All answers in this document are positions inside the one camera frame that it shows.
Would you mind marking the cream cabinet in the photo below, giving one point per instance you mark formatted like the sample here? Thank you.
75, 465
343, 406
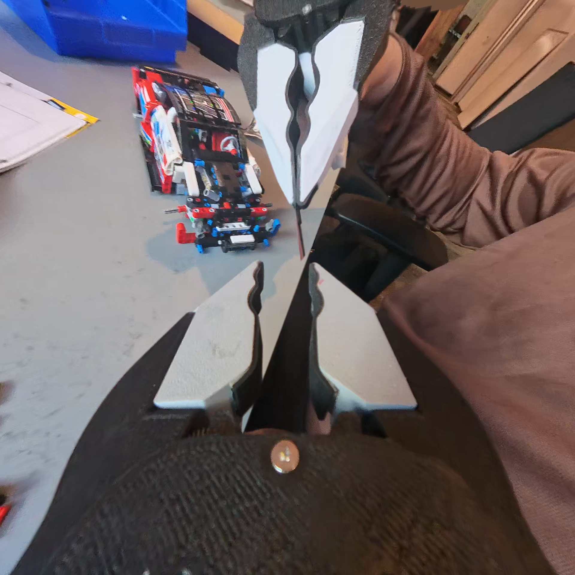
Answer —
507, 54

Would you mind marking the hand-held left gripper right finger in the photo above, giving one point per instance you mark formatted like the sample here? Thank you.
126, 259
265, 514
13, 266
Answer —
359, 355

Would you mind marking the person's right forearm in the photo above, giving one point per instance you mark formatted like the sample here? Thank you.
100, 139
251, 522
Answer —
449, 170

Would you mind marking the instruction booklet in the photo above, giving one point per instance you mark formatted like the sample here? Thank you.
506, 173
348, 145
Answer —
31, 121

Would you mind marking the wood-edged grey table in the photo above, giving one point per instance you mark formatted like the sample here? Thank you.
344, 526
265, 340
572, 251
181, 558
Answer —
215, 18

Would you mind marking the partly built toy car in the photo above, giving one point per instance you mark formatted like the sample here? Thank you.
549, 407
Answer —
202, 148

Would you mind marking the blue plastic bin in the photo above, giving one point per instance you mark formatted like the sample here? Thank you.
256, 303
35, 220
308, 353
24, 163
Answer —
112, 27

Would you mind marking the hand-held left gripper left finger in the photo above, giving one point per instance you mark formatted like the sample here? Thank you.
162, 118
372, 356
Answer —
211, 355

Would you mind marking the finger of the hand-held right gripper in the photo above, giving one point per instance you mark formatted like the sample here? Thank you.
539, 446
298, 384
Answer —
274, 99
334, 103

